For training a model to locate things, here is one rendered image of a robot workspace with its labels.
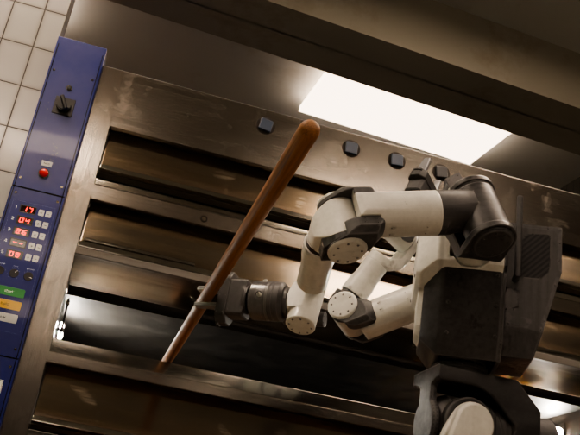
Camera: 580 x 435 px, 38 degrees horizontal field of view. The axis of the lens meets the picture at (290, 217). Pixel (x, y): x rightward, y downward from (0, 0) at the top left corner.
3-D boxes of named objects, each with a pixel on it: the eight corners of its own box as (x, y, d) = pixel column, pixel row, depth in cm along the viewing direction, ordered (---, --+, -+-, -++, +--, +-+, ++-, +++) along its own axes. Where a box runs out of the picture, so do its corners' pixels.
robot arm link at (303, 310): (259, 311, 177) (310, 313, 173) (272, 273, 184) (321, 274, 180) (271, 343, 184) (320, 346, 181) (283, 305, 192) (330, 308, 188)
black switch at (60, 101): (51, 112, 262) (59, 83, 266) (71, 117, 263) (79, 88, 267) (51, 106, 259) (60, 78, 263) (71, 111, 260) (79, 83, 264)
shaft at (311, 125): (320, 138, 111) (324, 119, 113) (299, 133, 111) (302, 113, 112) (165, 375, 265) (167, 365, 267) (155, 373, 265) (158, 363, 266)
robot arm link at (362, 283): (370, 267, 224) (327, 324, 219) (359, 248, 216) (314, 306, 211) (401, 284, 217) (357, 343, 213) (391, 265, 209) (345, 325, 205)
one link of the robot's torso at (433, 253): (535, 400, 188) (539, 254, 202) (569, 362, 157) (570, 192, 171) (402, 384, 192) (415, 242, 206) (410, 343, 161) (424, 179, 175)
